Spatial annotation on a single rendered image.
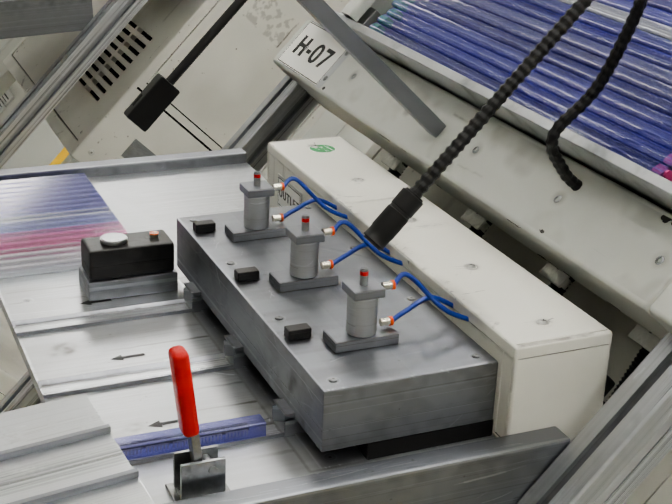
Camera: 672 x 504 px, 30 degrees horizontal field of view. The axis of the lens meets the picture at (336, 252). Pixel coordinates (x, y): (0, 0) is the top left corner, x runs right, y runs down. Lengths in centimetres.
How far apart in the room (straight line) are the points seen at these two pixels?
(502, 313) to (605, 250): 9
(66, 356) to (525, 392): 36
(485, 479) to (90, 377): 31
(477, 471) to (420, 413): 6
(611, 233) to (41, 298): 49
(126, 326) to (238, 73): 126
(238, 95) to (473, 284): 137
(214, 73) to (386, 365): 144
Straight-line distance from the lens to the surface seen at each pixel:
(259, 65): 229
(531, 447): 89
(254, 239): 108
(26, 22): 216
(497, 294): 95
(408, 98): 114
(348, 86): 133
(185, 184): 139
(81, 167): 141
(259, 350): 95
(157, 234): 112
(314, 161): 122
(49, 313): 109
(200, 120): 228
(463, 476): 87
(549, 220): 100
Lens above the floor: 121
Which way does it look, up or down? 1 degrees down
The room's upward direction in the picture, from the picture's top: 41 degrees clockwise
